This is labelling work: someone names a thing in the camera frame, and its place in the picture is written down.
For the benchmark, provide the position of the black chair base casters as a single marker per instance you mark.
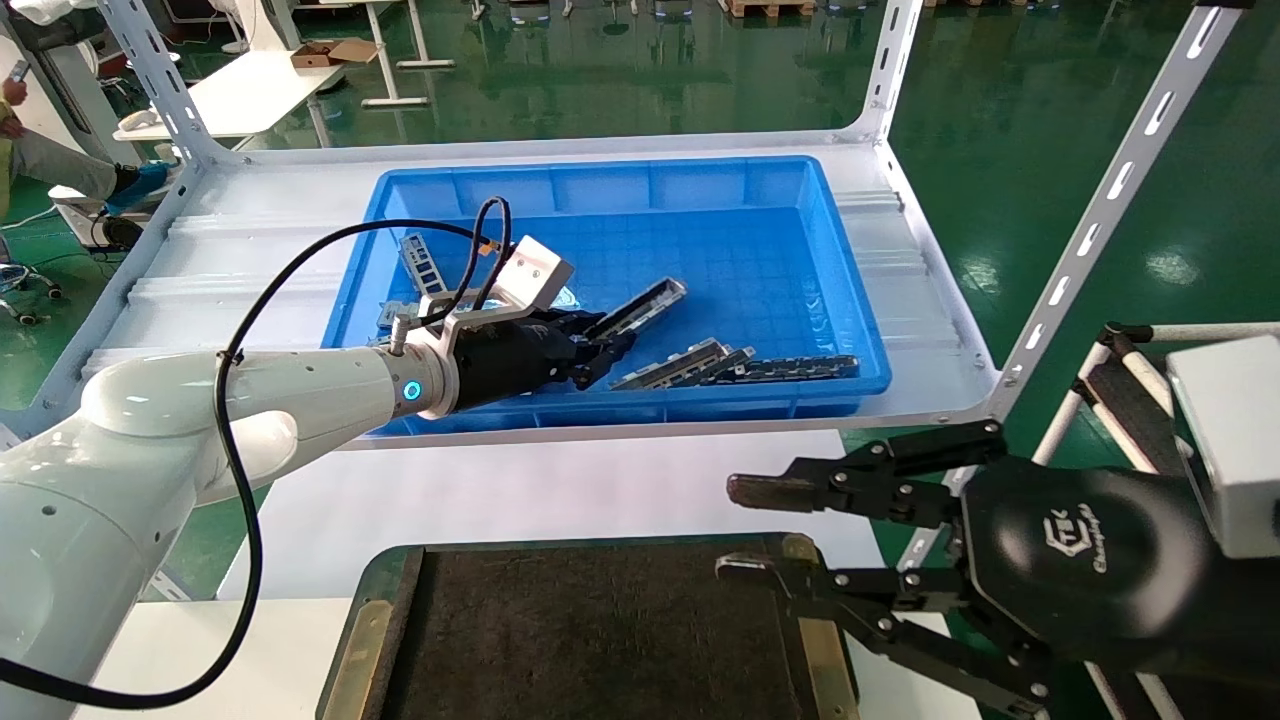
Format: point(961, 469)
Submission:
point(25, 290)

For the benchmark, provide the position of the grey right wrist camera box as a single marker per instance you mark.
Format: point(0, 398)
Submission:
point(1230, 450)

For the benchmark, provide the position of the white desk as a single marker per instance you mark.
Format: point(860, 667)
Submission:
point(250, 90)

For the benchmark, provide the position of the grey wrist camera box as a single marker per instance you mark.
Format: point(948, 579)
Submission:
point(535, 272)
point(1230, 450)

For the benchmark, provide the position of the dark slotted metal bracket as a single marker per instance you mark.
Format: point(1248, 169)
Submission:
point(420, 262)

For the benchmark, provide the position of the white base platform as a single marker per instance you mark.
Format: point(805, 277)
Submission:
point(75, 210)

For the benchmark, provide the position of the silver metal channel part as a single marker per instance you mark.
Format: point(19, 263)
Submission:
point(665, 368)
point(650, 300)

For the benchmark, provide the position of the seated person grey trousers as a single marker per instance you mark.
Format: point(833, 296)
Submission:
point(70, 165)

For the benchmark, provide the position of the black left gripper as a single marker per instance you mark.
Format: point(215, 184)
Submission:
point(510, 355)

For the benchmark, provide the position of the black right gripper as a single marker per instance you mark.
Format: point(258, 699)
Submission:
point(1080, 560)

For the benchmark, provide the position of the smartphone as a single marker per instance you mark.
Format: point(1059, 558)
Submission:
point(19, 71)

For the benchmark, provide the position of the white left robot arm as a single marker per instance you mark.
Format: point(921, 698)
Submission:
point(150, 440)

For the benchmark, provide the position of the grey bracket pile left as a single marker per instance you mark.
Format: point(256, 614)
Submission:
point(392, 315)

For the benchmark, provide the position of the black foam-lined container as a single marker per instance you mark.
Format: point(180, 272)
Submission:
point(600, 640)

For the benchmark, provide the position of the white pedestal column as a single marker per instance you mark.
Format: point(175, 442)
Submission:
point(265, 25)

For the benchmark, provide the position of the white desk leg frame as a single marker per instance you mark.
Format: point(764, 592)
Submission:
point(382, 60)

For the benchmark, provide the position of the white background machine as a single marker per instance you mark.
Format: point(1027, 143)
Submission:
point(75, 90)

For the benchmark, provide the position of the white metal shelf rack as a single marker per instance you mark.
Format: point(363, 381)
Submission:
point(250, 290)

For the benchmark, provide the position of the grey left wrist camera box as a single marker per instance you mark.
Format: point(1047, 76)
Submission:
point(535, 272)

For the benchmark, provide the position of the white tube stand black pads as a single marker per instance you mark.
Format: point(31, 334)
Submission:
point(1125, 405)

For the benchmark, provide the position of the person hand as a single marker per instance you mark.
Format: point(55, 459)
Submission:
point(12, 105)

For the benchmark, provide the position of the blue plastic bin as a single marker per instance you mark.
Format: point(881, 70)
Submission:
point(720, 250)

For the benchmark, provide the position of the small white device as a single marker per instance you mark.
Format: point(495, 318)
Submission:
point(140, 119)

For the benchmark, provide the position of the long dark metal part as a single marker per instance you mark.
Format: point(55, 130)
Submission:
point(800, 368)

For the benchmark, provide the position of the wooden pallet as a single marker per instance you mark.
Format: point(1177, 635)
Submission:
point(770, 8)

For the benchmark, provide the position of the open cardboard box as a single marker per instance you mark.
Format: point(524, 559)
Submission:
point(320, 55)

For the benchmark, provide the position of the blue shoe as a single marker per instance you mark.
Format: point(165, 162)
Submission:
point(140, 185)

